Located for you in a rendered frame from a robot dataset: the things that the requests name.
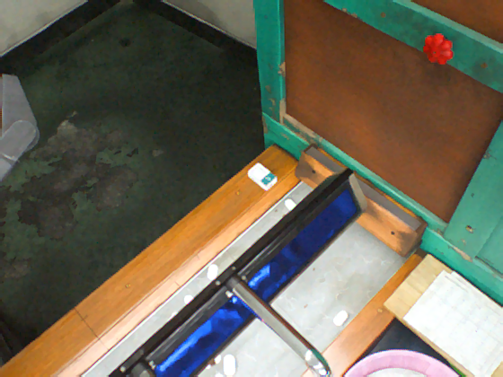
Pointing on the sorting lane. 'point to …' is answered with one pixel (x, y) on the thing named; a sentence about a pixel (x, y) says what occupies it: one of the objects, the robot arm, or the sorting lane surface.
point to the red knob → (437, 49)
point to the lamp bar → (352, 211)
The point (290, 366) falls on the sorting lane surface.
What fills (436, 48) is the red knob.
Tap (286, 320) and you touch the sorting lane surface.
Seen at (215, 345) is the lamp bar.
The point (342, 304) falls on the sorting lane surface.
